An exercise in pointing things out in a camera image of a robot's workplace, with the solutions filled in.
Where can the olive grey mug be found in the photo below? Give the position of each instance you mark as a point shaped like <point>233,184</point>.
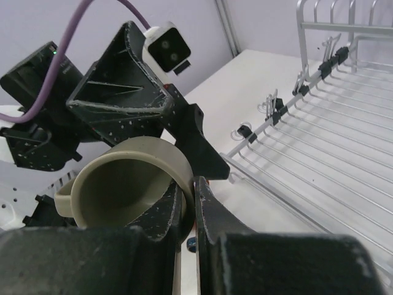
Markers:
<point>120,185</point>

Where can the metal wire dish rack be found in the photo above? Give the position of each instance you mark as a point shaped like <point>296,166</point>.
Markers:
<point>323,156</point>

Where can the dark blue mug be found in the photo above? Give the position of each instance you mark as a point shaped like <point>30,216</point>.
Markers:
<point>191,244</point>

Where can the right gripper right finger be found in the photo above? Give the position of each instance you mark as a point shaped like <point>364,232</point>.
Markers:
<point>227,250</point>

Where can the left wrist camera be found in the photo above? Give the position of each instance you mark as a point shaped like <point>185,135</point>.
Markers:
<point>165,50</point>

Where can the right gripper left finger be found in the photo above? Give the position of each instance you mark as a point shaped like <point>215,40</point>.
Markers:
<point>152,247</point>

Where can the left aluminium frame post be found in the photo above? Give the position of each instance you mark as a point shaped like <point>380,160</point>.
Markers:
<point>228,26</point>

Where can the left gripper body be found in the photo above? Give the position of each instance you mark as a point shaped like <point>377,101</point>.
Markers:
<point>51,139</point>

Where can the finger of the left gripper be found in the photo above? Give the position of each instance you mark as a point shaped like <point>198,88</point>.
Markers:
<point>184,121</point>
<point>120,97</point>

